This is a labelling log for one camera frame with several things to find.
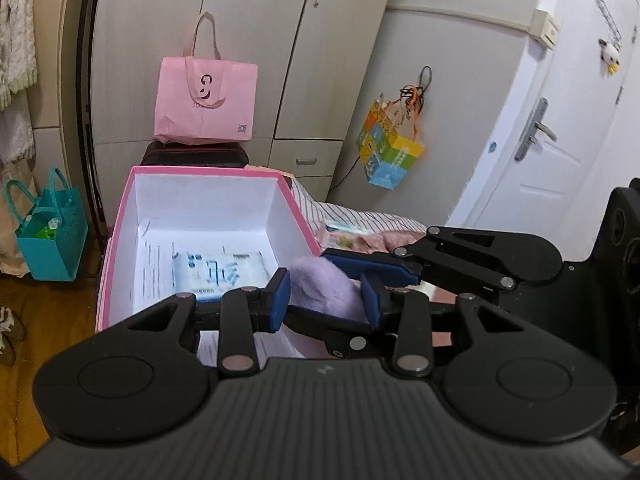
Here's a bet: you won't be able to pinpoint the white door hook rack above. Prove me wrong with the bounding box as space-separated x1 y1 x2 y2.
594 0 624 45

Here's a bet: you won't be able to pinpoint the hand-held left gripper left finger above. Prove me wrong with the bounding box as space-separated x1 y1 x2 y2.
127 268 292 378

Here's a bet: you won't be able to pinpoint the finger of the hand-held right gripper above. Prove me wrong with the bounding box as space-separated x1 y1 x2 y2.
282 304 401 359
322 226 565 293

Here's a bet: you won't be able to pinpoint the colourful checkered gift bag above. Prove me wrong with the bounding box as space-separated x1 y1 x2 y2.
355 92 426 191

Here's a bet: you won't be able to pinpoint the white fluffy robe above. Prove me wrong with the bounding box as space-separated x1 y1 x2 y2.
0 0 39 163

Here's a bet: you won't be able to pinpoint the silver door handle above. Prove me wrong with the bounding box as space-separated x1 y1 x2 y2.
515 97 558 162

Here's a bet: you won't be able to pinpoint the orange cords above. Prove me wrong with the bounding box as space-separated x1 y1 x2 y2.
397 85 427 137

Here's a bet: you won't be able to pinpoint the black vertical frame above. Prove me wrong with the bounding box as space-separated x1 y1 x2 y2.
75 0 109 241

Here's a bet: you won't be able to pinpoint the pink cardboard box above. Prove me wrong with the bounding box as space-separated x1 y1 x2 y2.
95 165 323 333

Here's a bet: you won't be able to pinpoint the teal plastic tote bag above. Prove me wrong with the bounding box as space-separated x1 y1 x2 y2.
4 167 89 282

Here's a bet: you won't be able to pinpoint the small white plush toy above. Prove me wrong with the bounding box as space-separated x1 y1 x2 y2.
600 37 624 77

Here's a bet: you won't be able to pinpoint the shoes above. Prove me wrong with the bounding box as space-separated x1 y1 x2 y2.
0 306 29 367

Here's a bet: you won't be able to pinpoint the white wall box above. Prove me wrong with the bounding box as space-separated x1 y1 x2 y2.
530 7 560 50

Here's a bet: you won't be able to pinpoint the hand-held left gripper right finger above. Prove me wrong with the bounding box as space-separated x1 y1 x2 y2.
360 273 526 377

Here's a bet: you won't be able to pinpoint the printed white paper sheets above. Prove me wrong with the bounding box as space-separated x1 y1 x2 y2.
131 217 281 306

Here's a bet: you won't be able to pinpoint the black cable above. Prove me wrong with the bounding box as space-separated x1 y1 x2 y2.
326 155 362 203

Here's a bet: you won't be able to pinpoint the purple fluffy plush ball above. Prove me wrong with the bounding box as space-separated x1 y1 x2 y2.
287 256 368 323

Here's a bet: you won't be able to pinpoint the pink paper shopping bag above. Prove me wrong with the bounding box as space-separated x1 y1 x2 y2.
152 11 259 147

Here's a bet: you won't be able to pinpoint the blue white tissue packet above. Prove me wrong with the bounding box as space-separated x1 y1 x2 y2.
172 251 273 303

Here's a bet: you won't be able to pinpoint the black suitcase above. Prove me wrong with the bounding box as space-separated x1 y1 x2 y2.
140 140 251 168

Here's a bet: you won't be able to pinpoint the white door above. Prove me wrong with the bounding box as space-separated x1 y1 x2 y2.
445 0 640 261

